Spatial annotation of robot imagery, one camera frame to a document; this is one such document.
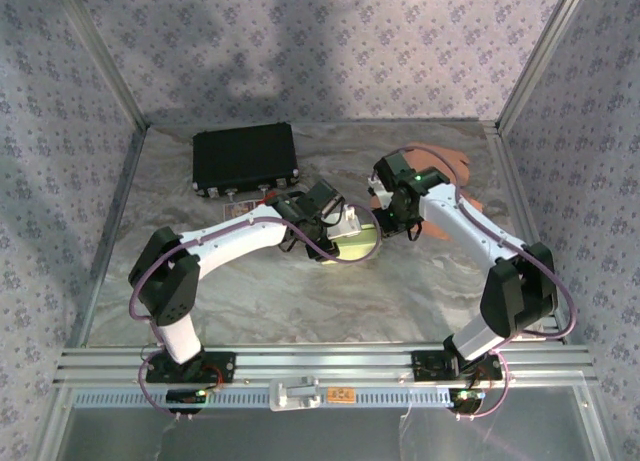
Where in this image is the aluminium mounting rail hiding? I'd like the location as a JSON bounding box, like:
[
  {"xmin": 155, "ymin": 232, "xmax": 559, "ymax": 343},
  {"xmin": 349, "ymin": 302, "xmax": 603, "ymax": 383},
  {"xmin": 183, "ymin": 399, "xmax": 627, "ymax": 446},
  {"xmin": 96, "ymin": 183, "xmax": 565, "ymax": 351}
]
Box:
[{"xmin": 52, "ymin": 345, "xmax": 599, "ymax": 388}]

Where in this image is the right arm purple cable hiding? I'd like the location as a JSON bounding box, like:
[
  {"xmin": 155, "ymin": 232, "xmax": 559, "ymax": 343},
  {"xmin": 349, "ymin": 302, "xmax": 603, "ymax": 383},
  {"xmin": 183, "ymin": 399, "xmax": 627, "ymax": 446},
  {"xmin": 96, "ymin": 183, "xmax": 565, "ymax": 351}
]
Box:
[{"xmin": 402, "ymin": 144, "xmax": 577, "ymax": 423}]

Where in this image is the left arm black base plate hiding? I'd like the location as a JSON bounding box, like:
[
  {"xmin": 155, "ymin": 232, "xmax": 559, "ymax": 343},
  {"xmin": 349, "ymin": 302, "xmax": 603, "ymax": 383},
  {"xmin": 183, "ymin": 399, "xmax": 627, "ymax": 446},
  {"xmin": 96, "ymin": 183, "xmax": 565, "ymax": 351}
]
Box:
[{"xmin": 144, "ymin": 351, "xmax": 237, "ymax": 385}]

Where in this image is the white plastic clamp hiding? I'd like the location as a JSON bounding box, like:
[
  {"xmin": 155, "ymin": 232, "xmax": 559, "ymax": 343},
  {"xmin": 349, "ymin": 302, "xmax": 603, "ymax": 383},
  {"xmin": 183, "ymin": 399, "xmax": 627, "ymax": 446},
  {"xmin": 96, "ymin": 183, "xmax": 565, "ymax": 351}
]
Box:
[{"xmin": 268, "ymin": 375, "xmax": 322, "ymax": 412}]

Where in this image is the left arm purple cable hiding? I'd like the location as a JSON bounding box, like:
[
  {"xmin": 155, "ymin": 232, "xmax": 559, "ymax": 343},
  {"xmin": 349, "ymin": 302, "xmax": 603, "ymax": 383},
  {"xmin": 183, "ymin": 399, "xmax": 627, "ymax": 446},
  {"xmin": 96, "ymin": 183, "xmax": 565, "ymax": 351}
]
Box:
[{"xmin": 128, "ymin": 203, "xmax": 385, "ymax": 423}]

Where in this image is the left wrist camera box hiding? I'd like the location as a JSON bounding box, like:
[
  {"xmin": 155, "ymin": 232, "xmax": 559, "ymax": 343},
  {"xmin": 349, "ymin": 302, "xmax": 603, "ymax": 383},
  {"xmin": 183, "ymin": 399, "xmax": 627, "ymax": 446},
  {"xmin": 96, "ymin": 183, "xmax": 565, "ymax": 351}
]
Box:
[{"xmin": 327, "ymin": 205, "xmax": 364, "ymax": 241}]

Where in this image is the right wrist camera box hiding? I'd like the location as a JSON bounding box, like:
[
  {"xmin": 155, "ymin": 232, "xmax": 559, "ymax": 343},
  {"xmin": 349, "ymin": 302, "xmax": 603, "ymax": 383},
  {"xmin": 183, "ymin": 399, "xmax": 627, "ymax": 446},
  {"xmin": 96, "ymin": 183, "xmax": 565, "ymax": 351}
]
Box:
[{"xmin": 368, "ymin": 176, "xmax": 392, "ymax": 208}]

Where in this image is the grey metal base panel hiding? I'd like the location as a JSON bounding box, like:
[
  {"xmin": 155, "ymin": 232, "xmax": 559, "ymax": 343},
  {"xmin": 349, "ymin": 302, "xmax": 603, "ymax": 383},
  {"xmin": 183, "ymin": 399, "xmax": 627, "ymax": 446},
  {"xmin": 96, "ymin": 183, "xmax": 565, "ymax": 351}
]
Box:
[{"xmin": 37, "ymin": 388, "xmax": 614, "ymax": 461}]

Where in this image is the brown cardboard box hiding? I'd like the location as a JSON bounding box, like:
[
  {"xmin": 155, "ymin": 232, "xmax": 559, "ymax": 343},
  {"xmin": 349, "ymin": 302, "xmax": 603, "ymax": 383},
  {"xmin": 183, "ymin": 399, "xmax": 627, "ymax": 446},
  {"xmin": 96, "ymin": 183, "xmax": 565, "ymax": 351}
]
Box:
[{"xmin": 368, "ymin": 144, "xmax": 485, "ymax": 243}]

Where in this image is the aluminium frame post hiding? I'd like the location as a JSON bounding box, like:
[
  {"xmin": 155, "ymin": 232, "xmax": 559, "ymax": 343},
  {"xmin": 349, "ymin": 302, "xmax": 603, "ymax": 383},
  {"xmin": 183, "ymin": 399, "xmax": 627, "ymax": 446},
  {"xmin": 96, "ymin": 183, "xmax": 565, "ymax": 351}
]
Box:
[
  {"xmin": 496, "ymin": 0, "xmax": 592, "ymax": 132},
  {"xmin": 52, "ymin": 0, "xmax": 152, "ymax": 130}
]

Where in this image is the aluminium side rail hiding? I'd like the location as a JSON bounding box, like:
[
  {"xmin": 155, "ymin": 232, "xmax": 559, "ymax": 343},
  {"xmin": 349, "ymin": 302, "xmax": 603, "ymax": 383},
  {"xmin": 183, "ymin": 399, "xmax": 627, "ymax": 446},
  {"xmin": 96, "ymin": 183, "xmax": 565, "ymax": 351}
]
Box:
[
  {"xmin": 67, "ymin": 125, "xmax": 151, "ymax": 350},
  {"xmin": 482, "ymin": 122, "xmax": 569, "ymax": 345}
]

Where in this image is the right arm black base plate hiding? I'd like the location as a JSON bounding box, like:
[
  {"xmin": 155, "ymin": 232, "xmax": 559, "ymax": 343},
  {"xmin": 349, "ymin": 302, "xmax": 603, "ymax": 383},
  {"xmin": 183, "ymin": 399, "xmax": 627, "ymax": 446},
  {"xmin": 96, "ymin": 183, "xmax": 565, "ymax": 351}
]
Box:
[{"xmin": 410, "ymin": 349, "xmax": 504, "ymax": 382}]

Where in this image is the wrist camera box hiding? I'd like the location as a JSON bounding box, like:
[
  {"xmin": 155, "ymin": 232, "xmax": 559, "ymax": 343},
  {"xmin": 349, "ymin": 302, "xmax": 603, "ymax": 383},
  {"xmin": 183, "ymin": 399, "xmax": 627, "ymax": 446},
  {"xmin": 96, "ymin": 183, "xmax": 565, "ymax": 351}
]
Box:
[
  {"xmin": 368, "ymin": 176, "xmax": 392, "ymax": 208},
  {"xmin": 327, "ymin": 205, "xmax": 364, "ymax": 241}
]

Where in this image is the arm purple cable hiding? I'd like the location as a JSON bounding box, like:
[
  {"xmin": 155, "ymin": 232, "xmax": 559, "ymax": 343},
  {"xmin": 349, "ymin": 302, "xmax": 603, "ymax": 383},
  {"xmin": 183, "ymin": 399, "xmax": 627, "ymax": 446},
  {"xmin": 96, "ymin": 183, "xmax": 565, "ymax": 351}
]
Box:
[
  {"xmin": 128, "ymin": 203, "xmax": 385, "ymax": 423},
  {"xmin": 402, "ymin": 144, "xmax": 577, "ymax": 423}
]

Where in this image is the grey slotted cable duct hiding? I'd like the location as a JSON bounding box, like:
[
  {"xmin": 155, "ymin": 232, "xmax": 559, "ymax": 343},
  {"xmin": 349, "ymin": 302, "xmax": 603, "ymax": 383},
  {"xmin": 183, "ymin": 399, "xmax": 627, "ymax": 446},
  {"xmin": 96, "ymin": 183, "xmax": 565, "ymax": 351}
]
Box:
[{"xmin": 72, "ymin": 386, "xmax": 466, "ymax": 410}]

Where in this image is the black hard case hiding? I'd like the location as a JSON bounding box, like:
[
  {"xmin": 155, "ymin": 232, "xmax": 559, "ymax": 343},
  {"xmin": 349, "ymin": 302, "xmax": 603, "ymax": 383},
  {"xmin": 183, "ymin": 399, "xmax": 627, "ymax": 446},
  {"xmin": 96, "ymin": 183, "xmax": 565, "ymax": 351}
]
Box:
[{"xmin": 192, "ymin": 123, "xmax": 301, "ymax": 201}]

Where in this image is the light green box lid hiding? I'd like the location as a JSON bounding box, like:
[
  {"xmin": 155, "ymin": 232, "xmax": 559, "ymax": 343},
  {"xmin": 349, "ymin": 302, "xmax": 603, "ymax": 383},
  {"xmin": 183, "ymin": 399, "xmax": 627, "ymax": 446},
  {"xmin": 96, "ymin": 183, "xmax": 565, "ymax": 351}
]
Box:
[{"xmin": 322, "ymin": 223, "xmax": 384, "ymax": 268}]

